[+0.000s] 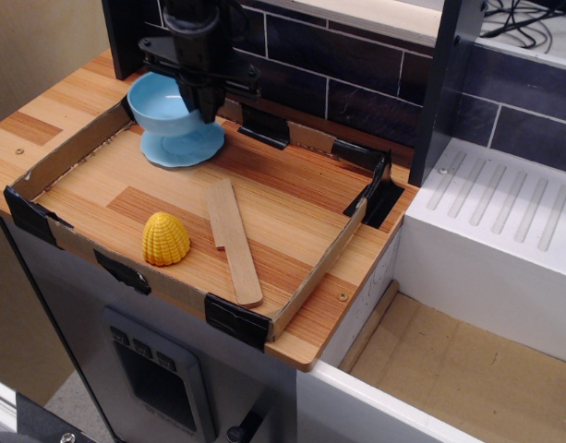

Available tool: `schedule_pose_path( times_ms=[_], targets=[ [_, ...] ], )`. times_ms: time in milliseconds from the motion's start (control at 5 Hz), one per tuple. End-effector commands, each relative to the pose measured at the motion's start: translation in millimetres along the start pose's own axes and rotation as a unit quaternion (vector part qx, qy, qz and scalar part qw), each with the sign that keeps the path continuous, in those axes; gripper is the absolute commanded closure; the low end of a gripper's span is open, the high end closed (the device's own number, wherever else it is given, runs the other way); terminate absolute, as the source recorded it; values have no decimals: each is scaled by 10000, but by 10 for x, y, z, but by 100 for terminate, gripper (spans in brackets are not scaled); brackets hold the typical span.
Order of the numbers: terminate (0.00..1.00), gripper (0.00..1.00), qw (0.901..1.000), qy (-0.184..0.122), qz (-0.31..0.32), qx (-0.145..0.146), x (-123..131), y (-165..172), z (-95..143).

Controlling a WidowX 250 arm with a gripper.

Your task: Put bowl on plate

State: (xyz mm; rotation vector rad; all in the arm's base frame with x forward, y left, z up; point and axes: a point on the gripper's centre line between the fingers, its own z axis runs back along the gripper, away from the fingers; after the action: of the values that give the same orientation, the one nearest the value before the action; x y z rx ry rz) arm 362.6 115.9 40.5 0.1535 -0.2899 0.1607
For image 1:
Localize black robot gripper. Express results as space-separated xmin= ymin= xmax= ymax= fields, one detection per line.
xmin=138 ymin=25 xmax=261 ymax=123

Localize black cables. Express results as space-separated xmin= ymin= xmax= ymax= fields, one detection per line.
xmin=480 ymin=0 xmax=566 ymax=50

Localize white toy sink unit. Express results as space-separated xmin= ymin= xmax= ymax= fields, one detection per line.
xmin=296 ymin=140 xmax=566 ymax=442

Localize light blue bowl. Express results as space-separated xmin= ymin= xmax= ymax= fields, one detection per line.
xmin=126 ymin=72 xmax=204 ymax=137

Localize wooden spatula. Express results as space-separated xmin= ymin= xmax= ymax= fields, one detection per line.
xmin=206 ymin=179 xmax=263 ymax=308

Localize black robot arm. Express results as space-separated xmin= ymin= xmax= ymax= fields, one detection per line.
xmin=138 ymin=1 xmax=260 ymax=124

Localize toy oven front panel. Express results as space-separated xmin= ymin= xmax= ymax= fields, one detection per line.
xmin=100 ymin=306 xmax=219 ymax=443

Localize light blue plate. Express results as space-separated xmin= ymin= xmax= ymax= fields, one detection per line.
xmin=140 ymin=123 xmax=225 ymax=168

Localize cardboard tray border with tape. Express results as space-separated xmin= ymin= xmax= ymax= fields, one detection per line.
xmin=0 ymin=71 xmax=415 ymax=365

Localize dark grey vertical post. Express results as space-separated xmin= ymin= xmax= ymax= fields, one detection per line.
xmin=409 ymin=0 xmax=486 ymax=186

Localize yellow toy corn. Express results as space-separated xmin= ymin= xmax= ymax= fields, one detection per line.
xmin=142 ymin=212 xmax=191 ymax=267

